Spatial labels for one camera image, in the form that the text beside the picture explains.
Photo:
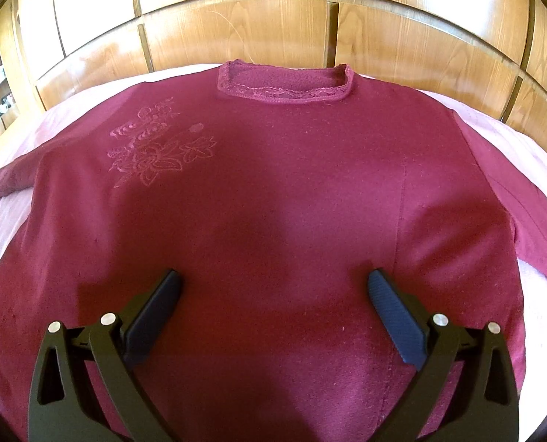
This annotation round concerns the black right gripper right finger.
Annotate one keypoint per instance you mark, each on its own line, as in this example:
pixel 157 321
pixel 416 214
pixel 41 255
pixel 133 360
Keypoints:
pixel 484 406

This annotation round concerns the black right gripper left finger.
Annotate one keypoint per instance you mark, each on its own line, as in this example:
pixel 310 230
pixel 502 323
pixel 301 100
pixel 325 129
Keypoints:
pixel 62 402

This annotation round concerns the dark red long-sleeve shirt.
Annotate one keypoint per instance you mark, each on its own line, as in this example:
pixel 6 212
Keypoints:
pixel 274 193

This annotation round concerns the pink quilted bedspread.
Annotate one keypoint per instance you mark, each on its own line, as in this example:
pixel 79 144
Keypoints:
pixel 30 131

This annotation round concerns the wooden panelled headboard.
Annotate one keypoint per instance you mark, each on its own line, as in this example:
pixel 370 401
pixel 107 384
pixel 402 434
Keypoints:
pixel 488 54

